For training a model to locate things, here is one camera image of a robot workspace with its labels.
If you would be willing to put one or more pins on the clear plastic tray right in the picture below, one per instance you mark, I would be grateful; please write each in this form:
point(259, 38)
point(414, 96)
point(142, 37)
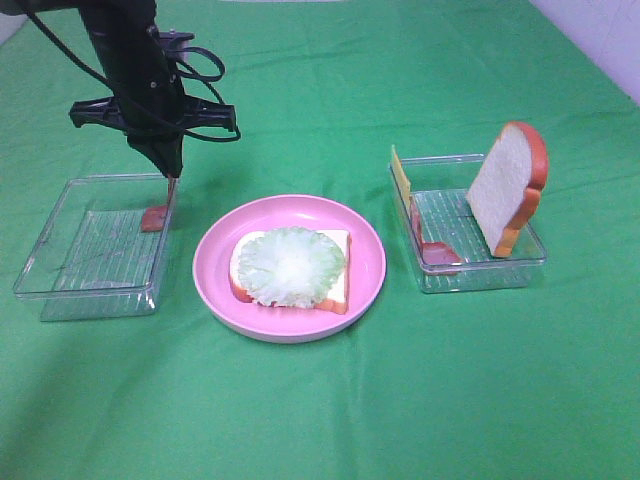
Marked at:
point(438, 186)

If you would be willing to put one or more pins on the toy bread slice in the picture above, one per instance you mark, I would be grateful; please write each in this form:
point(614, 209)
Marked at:
point(340, 295)
point(506, 191)

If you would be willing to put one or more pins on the clear plastic tray left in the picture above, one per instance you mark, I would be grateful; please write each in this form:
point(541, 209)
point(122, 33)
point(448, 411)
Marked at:
point(91, 260)

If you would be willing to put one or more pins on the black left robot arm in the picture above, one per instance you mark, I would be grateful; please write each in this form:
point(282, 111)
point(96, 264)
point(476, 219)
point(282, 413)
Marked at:
point(143, 68)

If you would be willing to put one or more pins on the pink plate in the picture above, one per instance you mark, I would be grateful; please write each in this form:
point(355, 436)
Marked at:
point(211, 260)

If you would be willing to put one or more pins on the clear plastic tray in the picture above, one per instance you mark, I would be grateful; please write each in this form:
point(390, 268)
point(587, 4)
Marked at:
point(438, 186)
point(91, 260)

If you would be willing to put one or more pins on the toy bacon strip streaky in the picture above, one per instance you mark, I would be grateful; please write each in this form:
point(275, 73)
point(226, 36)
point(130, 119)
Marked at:
point(433, 253)

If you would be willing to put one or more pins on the toy bacon strip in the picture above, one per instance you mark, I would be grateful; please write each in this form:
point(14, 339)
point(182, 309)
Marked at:
point(154, 217)

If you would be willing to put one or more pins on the toy bread slice upright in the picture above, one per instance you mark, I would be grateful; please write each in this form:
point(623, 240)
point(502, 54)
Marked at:
point(506, 191)

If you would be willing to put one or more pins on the toy lettuce leaf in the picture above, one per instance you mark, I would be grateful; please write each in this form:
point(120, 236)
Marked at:
point(290, 265)

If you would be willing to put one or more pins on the toy cheese slice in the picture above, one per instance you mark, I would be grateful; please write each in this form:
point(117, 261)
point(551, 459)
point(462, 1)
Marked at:
point(402, 181)

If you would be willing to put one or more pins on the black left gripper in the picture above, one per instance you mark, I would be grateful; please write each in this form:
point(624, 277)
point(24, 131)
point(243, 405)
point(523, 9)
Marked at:
point(200, 119)

